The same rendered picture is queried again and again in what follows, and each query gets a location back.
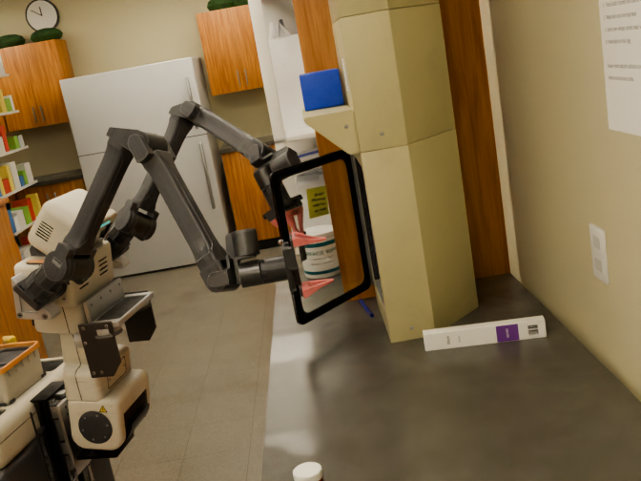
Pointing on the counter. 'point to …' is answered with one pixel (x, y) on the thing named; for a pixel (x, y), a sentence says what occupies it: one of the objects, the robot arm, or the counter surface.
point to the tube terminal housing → (409, 165)
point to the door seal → (357, 222)
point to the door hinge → (361, 219)
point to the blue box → (321, 89)
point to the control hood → (335, 126)
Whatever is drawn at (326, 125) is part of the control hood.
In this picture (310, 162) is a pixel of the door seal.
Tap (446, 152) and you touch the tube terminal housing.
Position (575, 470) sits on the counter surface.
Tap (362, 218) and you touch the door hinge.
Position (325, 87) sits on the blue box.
